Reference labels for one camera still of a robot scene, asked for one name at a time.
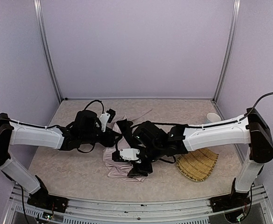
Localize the woven bamboo tray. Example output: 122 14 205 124
176 148 219 182

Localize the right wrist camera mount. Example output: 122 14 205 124
112 148 141 163

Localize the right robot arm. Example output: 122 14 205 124
120 108 273 211

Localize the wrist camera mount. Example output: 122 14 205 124
112 148 141 163
99 108 116 132

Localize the pink and black folding umbrella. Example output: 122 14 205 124
102 107 152 182

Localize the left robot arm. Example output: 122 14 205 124
0 109 117 210

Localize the right aluminium corner post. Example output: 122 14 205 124
213 0 241 104

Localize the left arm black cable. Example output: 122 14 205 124
83 99 105 115

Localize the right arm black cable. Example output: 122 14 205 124
244 92 273 151

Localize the left aluminium corner post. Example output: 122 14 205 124
33 0 63 103

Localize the aluminium front rail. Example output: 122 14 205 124
3 185 273 224

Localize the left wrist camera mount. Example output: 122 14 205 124
99 108 116 132

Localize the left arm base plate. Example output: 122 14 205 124
27 195 69 213

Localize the aluminium corner post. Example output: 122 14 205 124
213 0 241 104
33 0 63 103

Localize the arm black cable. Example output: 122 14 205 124
83 99 105 115
244 92 273 151

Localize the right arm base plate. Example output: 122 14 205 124
209 195 251 212

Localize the white and blue cup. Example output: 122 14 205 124
206 112 221 123

